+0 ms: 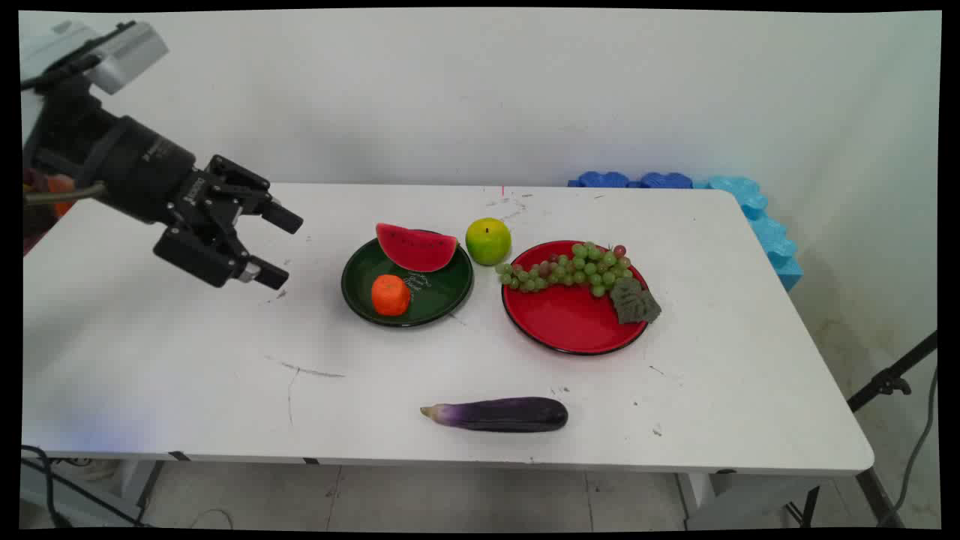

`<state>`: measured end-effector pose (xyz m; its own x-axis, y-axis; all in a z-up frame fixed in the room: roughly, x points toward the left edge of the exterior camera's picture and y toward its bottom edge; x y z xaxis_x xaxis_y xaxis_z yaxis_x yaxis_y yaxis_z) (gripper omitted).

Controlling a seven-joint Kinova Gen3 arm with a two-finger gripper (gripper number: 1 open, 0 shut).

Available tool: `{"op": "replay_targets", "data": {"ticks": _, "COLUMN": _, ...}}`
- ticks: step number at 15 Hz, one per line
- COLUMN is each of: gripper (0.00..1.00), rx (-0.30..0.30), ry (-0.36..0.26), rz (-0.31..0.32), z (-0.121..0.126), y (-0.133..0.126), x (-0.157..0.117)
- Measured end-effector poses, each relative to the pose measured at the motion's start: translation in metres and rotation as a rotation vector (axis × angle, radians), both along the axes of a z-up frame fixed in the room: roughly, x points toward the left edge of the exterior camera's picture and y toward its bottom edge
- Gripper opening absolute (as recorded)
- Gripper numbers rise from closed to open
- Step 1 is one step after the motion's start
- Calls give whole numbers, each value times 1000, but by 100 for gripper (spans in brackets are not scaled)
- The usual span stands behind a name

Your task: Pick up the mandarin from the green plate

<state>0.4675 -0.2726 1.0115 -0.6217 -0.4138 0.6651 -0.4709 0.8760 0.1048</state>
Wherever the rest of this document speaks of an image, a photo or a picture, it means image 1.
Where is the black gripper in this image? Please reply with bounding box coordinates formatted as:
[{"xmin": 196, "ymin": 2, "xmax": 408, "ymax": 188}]
[{"xmin": 31, "ymin": 73, "xmax": 305, "ymax": 291}]

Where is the orange toy tangerine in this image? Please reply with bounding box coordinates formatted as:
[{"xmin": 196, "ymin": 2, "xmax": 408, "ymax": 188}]
[{"xmin": 370, "ymin": 274, "xmax": 413, "ymax": 317}]

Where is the red watermelon slice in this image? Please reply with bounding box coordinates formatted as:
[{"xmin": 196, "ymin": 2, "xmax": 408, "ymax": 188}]
[{"xmin": 375, "ymin": 222, "xmax": 460, "ymax": 274}]

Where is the orange background object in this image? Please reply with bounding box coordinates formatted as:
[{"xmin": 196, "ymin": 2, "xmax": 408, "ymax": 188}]
[{"xmin": 45, "ymin": 173, "xmax": 77, "ymax": 219}]

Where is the dark green plate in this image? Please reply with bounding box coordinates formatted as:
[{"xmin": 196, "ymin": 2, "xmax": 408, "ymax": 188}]
[{"xmin": 340, "ymin": 232, "xmax": 476, "ymax": 329}]

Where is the green toy apple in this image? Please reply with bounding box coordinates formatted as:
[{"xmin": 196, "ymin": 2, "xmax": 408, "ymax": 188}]
[{"xmin": 464, "ymin": 217, "xmax": 513, "ymax": 267}]

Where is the purple toy eggplant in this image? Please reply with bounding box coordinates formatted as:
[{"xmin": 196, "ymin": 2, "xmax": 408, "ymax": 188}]
[{"xmin": 419, "ymin": 396, "xmax": 570, "ymax": 434}]

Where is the green toy grape bunch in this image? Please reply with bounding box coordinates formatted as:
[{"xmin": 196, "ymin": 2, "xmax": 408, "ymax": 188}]
[{"xmin": 494, "ymin": 241, "xmax": 633, "ymax": 299}]

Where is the red plate with black rim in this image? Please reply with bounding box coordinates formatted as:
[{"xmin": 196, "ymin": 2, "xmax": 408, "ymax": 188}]
[{"xmin": 500, "ymin": 239, "xmax": 651, "ymax": 356}]

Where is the dark blue foam piece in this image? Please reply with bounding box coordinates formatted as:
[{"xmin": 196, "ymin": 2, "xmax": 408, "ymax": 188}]
[
  {"xmin": 567, "ymin": 170, "xmax": 632, "ymax": 189},
  {"xmin": 636, "ymin": 171, "xmax": 695, "ymax": 190}
]

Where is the grey-green toy grape leaf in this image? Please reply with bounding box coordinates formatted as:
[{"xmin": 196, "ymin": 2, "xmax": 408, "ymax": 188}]
[{"xmin": 608, "ymin": 277, "xmax": 663, "ymax": 326}]

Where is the light blue foam mat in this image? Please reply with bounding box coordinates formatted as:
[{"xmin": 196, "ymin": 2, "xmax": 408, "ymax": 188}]
[{"xmin": 693, "ymin": 175, "xmax": 804, "ymax": 293}]

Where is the black tripod stand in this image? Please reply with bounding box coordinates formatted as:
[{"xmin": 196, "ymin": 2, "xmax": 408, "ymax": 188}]
[{"xmin": 847, "ymin": 330, "xmax": 941, "ymax": 414}]

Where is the black folding table leg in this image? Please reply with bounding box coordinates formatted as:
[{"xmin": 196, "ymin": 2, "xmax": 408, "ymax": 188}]
[{"xmin": 783, "ymin": 466, "xmax": 907, "ymax": 530}]

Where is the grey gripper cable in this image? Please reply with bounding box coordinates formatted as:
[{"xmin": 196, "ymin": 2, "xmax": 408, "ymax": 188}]
[{"xmin": 24, "ymin": 182, "xmax": 107, "ymax": 208}]

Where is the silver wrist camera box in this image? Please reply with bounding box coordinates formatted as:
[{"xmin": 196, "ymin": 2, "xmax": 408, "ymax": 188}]
[{"xmin": 88, "ymin": 20, "xmax": 170, "ymax": 96}]

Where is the black floor cable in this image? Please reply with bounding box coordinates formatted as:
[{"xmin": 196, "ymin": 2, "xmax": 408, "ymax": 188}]
[{"xmin": 20, "ymin": 444, "xmax": 145, "ymax": 530}]

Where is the grey hanging cable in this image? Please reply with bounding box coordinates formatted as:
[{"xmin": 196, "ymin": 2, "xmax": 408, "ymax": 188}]
[{"xmin": 876, "ymin": 366, "xmax": 941, "ymax": 528}]

